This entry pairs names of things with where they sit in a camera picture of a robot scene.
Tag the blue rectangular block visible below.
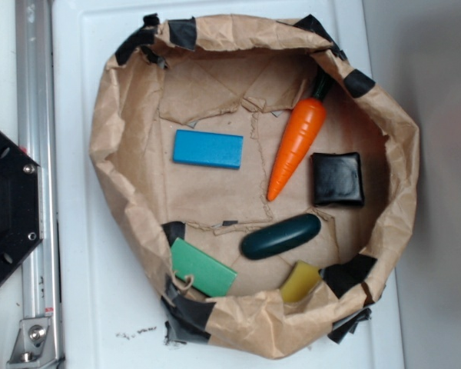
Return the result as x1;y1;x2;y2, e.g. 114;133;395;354
172;130;244;169

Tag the green rectangular block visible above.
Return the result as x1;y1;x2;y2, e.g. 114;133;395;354
171;238;237;298

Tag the black square block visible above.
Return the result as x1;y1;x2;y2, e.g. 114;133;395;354
310;152;365;207

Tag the yellow block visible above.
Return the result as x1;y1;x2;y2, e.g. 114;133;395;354
280;261;321;303

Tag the brown paper bag bin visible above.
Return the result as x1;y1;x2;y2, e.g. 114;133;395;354
89;15;420;359

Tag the dark green toy cucumber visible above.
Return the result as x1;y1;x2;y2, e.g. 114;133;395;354
240;214;321;260

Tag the orange toy carrot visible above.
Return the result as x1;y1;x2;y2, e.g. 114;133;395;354
267;68;333;201

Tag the aluminium extrusion rail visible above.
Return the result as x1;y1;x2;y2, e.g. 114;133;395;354
15;1;65;368

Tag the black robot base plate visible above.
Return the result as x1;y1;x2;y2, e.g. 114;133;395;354
0;131;42;287

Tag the metal corner bracket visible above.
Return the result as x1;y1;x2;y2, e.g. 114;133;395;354
6;317;56;368

